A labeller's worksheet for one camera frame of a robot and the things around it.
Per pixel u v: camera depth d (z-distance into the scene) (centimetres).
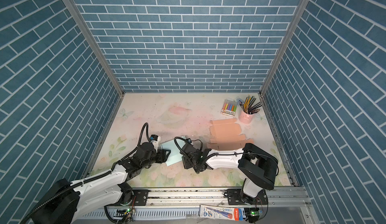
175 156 84
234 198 74
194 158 65
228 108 111
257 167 44
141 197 74
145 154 66
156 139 78
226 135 98
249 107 99
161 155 75
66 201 41
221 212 69
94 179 49
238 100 115
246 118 96
